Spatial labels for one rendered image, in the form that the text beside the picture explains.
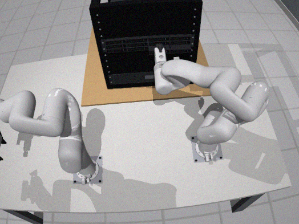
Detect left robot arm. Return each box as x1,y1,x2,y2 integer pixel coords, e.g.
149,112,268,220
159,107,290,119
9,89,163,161
0,88,99,185

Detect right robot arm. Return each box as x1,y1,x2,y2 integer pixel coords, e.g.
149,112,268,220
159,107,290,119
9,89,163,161
154,57,270,162

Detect tan flat board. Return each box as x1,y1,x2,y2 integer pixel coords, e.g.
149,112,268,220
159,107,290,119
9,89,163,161
81,27,211,107

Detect black metal rack frame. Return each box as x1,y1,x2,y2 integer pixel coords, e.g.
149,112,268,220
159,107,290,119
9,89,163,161
89,0,203,89

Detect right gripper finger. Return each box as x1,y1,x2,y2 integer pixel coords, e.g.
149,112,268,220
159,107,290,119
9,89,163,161
156,44,163,52

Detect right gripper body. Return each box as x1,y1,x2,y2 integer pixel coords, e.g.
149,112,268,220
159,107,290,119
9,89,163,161
155,48,167,65

